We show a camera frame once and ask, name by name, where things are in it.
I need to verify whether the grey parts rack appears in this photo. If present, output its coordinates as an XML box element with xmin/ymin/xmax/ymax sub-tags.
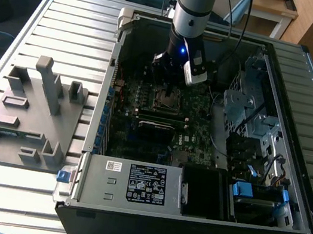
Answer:
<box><xmin>0</xmin><ymin>48</ymin><xmax>94</xmax><ymax>176</ymax></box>

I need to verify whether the black graphics card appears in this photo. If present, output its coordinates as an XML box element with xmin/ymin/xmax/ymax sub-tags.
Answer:
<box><xmin>134</xmin><ymin>119</ymin><xmax>177</xmax><ymax>149</ymax></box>

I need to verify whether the dark drive cable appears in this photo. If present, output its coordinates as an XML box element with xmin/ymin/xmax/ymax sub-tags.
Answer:
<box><xmin>232</xmin><ymin>97</ymin><xmax>268</xmax><ymax>142</ymax></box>

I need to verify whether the blue case latch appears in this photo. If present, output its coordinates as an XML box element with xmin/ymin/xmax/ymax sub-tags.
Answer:
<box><xmin>55</xmin><ymin>169</ymin><xmax>71</xmax><ymax>184</ymax></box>

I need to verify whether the black disk bay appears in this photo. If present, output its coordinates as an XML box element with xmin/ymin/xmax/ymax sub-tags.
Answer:
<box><xmin>220</xmin><ymin>131</ymin><xmax>268</xmax><ymax>184</ymax></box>

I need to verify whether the silver CPU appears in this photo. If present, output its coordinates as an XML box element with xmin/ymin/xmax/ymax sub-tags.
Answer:
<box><xmin>158</xmin><ymin>90</ymin><xmax>179</xmax><ymax>109</ymax></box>

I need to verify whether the blue disk carrier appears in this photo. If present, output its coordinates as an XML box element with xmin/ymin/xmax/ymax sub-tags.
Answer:
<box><xmin>225</xmin><ymin>178</ymin><xmax>293</xmax><ymax>231</ymax></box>

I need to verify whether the black RAM slot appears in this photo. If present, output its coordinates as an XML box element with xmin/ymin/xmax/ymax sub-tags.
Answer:
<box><xmin>138</xmin><ymin>107</ymin><xmax>185</xmax><ymax>121</ymax></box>
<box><xmin>137</xmin><ymin>113</ymin><xmax>184</xmax><ymax>127</ymax></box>

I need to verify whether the grey power supply unit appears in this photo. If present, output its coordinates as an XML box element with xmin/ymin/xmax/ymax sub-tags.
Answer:
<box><xmin>69</xmin><ymin>149</ymin><xmax>195</xmax><ymax>221</ymax></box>

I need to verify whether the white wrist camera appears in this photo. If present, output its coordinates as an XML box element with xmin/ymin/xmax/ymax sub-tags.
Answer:
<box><xmin>181</xmin><ymin>48</ymin><xmax>213</xmax><ymax>89</ymax></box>

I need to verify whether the silver metal bracket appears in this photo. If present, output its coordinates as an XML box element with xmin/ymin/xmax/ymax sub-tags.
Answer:
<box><xmin>220</xmin><ymin>88</ymin><xmax>256</xmax><ymax>119</ymax></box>

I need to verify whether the CPU socket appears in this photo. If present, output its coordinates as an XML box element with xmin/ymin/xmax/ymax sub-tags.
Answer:
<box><xmin>151</xmin><ymin>85</ymin><xmax>188</xmax><ymax>117</ymax></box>

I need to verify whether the thin grey wire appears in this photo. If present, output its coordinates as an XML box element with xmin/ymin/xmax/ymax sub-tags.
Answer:
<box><xmin>205</xmin><ymin>129</ymin><xmax>233</xmax><ymax>159</ymax></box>
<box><xmin>205</xmin><ymin>86</ymin><xmax>223</xmax><ymax>109</ymax></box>

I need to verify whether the green RAM stick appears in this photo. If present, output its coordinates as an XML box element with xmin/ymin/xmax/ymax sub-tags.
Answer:
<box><xmin>0</xmin><ymin>127</ymin><xmax>42</xmax><ymax>142</ymax></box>

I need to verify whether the grey plastic case handle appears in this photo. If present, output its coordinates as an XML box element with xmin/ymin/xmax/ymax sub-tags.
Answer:
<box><xmin>115</xmin><ymin>7</ymin><xmax>135</xmax><ymax>33</ymax></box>

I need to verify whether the grey metal drive cage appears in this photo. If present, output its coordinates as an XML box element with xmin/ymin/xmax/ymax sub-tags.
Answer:
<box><xmin>227</xmin><ymin>45</ymin><xmax>300</xmax><ymax>164</ymax></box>

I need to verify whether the green motherboard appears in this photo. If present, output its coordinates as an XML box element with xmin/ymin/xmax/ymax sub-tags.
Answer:
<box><xmin>97</xmin><ymin>61</ymin><xmax>242</xmax><ymax>178</ymax></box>

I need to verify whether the black hard disk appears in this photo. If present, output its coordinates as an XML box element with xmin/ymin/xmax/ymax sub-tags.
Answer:
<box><xmin>231</xmin><ymin>194</ymin><xmax>278</xmax><ymax>229</ymax></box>

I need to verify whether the black looped cable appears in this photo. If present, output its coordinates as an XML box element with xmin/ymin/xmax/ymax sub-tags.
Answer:
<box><xmin>262</xmin><ymin>151</ymin><xmax>287</xmax><ymax>190</ymax></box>

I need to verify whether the chipset heat sink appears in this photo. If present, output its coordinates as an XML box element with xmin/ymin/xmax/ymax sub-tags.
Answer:
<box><xmin>171</xmin><ymin>149</ymin><xmax>191</xmax><ymax>168</ymax></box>

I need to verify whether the thin red wire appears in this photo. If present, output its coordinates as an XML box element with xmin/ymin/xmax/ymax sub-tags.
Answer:
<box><xmin>118</xmin><ymin>85</ymin><xmax>127</xmax><ymax>103</ymax></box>

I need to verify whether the blue data wire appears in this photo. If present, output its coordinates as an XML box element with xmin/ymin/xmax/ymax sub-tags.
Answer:
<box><xmin>245</xmin><ymin>165</ymin><xmax>259</xmax><ymax>177</ymax></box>

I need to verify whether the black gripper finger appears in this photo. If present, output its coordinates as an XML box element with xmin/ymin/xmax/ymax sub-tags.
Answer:
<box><xmin>164</xmin><ymin>84</ymin><xmax>176</xmax><ymax>99</ymax></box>

